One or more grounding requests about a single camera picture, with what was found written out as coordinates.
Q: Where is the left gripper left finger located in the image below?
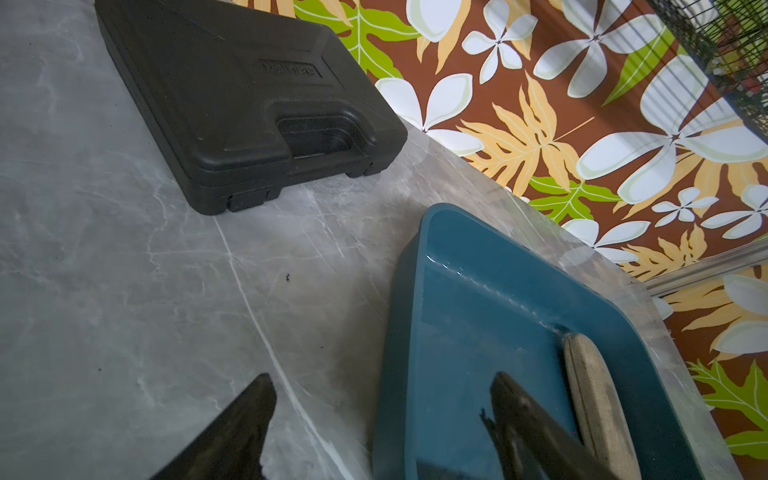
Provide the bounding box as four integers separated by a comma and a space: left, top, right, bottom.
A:
153, 373, 277, 480

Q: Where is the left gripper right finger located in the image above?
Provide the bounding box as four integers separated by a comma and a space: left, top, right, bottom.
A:
480, 372, 616, 479

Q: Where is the stained tan glasses case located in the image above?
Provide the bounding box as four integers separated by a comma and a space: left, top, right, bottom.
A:
563, 334, 641, 479

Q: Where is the teal plastic storage box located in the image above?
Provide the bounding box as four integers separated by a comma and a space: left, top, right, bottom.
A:
372, 203, 702, 479

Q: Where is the black plastic tool case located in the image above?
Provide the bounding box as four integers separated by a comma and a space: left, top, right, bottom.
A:
95, 1, 408, 215

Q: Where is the black wire basket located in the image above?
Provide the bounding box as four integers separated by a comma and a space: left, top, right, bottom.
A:
649, 0, 767, 140

